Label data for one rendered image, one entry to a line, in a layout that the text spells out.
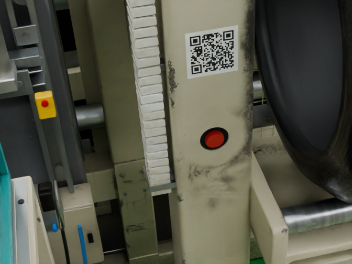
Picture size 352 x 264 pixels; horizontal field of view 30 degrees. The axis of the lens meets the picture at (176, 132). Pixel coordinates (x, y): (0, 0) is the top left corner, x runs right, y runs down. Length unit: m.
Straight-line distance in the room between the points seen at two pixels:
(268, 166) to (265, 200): 0.28
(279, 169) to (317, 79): 0.20
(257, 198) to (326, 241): 0.14
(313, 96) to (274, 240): 0.37
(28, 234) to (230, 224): 0.60
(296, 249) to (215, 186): 0.17
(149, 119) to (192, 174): 0.13
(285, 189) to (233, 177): 0.24
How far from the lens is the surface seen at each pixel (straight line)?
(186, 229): 1.15
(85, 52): 1.79
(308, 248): 1.14
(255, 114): 1.30
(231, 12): 0.91
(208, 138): 1.02
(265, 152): 1.39
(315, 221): 1.12
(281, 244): 1.07
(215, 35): 0.92
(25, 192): 0.68
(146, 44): 0.91
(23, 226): 0.64
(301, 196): 1.30
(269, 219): 1.06
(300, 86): 1.32
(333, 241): 1.15
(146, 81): 0.95
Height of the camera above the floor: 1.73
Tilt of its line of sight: 40 degrees down
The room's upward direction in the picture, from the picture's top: 4 degrees counter-clockwise
